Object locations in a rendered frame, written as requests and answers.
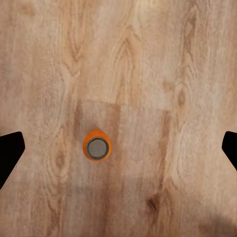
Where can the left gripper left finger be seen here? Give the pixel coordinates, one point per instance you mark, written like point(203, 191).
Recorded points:
point(12, 147)

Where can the can of soda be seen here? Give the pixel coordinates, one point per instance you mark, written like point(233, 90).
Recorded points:
point(97, 145)

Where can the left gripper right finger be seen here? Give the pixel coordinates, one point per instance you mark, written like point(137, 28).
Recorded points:
point(229, 146)

